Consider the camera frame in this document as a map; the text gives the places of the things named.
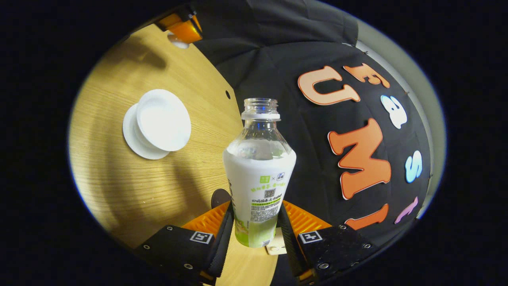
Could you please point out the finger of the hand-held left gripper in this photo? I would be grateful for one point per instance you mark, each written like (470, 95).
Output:
(186, 31)

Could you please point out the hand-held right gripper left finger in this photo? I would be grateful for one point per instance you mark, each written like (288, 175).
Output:
(220, 250)

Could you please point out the clear green label water bottle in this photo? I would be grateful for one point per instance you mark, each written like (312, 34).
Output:
(260, 178)

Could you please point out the white saucer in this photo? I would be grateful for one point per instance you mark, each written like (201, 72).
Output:
(131, 135)

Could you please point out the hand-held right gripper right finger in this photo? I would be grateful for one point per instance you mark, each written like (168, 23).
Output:
(291, 246)

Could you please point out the white toaster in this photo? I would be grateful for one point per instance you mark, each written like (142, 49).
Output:
(276, 246)

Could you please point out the dark round coaster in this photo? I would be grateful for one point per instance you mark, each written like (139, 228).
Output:
(219, 196)

